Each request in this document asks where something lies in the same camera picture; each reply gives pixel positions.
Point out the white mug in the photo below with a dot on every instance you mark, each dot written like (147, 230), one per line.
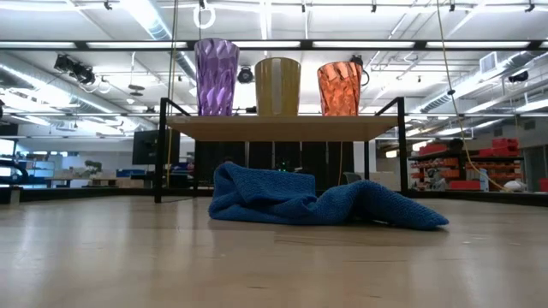
(265, 90)

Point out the purple ball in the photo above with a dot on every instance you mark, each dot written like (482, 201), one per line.
(216, 81)

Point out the blue microfibre cloth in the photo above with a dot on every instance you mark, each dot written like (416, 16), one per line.
(278, 197)

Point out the black monitor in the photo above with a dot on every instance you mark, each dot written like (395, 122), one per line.
(147, 147)

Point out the rack with red bins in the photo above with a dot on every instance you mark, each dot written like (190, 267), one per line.
(432, 149)

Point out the small green plant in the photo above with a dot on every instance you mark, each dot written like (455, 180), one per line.
(93, 167)

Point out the black ceiling spotlights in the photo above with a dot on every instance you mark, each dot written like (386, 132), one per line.
(81, 73)

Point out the white plastic bottle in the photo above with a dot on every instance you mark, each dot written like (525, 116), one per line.
(484, 179)

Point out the wooden shelf with black frame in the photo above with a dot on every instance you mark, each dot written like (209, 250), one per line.
(282, 128)

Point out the black overhead frame bar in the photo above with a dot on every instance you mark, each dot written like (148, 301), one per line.
(306, 44)

